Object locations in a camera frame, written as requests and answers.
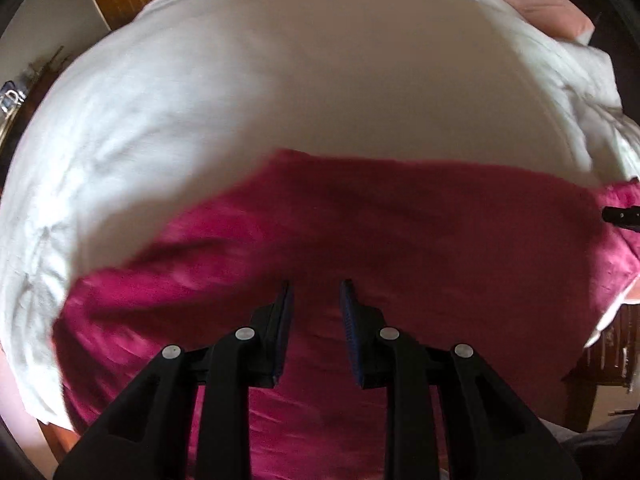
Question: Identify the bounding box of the white duvet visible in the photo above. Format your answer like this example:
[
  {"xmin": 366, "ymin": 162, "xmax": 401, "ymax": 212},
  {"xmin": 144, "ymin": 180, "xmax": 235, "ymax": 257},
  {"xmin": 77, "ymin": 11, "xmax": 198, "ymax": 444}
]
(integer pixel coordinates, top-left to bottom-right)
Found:
[{"xmin": 0, "ymin": 10, "xmax": 640, "ymax": 431}]

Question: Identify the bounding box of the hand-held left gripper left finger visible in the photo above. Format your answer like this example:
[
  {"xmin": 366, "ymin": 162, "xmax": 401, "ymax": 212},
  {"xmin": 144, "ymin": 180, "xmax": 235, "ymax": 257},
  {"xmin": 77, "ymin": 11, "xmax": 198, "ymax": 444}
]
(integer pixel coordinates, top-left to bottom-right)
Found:
[{"xmin": 52, "ymin": 280, "xmax": 293, "ymax": 480}]

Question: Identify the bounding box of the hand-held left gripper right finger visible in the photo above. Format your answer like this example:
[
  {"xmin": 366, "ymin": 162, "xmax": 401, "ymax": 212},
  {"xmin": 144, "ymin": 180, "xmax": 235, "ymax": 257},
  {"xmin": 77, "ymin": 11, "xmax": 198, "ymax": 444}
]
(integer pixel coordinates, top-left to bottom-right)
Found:
[{"xmin": 340, "ymin": 280, "xmax": 581, "ymax": 480}]

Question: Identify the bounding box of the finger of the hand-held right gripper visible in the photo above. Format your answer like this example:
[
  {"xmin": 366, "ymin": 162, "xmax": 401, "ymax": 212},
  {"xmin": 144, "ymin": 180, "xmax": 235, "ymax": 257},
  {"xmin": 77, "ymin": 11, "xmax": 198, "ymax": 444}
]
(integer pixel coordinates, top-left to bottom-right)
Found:
[{"xmin": 602, "ymin": 204, "xmax": 640, "ymax": 233}]

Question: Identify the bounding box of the wooden side cabinet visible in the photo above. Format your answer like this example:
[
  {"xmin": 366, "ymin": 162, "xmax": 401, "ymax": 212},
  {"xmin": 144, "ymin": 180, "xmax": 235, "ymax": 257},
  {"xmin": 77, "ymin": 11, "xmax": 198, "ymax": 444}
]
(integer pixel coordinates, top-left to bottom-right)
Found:
[{"xmin": 0, "ymin": 45, "xmax": 71, "ymax": 161}]

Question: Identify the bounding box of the white bed sheet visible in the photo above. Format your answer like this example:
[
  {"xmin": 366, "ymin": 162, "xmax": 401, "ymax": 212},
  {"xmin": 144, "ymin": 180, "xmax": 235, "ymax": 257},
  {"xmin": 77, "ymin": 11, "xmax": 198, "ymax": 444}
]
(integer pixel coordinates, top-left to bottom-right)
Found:
[{"xmin": 115, "ymin": 0, "xmax": 601, "ymax": 171}]

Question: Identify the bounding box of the dark wooden slatted furniture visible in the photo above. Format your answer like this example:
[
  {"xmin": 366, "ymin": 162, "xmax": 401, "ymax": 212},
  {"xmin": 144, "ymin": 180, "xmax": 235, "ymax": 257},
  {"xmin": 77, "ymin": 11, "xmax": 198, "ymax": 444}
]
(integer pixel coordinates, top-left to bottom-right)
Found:
[{"xmin": 562, "ymin": 305, "xmax": 640, "ymax": 431}]

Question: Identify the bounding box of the red fleece blanket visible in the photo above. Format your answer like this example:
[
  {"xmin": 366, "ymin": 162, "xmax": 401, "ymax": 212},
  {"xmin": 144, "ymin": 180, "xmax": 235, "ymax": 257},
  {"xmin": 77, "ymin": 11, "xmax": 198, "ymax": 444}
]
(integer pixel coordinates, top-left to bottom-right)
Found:
[{"xmin": 52, "ymin": 147, "xmax": 640, "ymax": 480}]

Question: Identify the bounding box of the pink pillow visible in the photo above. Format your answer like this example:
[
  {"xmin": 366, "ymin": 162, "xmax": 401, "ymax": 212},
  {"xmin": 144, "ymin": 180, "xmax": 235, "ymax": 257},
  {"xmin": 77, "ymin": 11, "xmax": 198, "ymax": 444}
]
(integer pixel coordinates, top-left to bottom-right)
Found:
[{"xmin": 487, "ymin": 0, "xmax": 596, "ymax": 41}]

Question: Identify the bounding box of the person's grey clothing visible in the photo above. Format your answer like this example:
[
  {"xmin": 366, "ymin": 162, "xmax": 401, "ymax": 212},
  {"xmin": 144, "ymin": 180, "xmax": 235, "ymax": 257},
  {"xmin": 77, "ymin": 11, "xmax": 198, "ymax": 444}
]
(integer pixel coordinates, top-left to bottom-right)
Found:
[{"xmin": 540, "ymin": 417, "xmax": 640, "ymax": 480}]

